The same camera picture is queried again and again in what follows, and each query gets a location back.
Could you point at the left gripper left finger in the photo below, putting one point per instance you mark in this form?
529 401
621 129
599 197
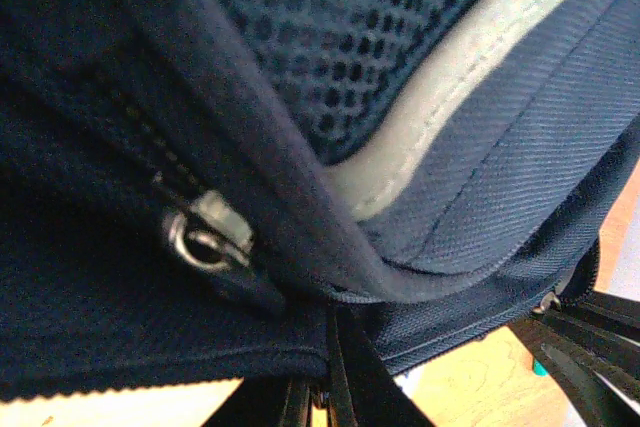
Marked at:
270 401

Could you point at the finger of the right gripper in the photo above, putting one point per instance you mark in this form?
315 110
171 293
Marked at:
591 350

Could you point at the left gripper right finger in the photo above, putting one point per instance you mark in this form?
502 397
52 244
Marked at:
361 390

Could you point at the green capped marker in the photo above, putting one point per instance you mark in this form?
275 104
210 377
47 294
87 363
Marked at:
538 369

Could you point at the navy blue backpack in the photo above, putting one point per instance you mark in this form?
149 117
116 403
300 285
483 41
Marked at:
186 185

